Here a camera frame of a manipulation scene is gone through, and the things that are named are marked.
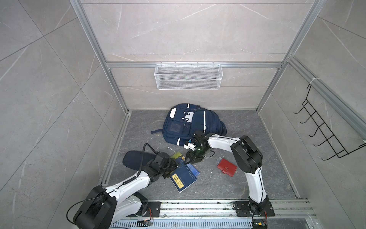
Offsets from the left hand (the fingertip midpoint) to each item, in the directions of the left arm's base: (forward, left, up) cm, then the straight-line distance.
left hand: (180, 164), depth 85 cm
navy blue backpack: (+35, -2, +1) cm, 35 cm away
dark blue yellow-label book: (-6, -1, -4) cm, 7 cm away
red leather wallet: (-2, -29, -2) cm, 29 cm away
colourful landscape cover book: (+9, +2, -3) cm, 9 cm away
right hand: (+2, -5, -3) cm, 6 cm away
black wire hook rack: (-9, -68, +29) cm, 74 cm away
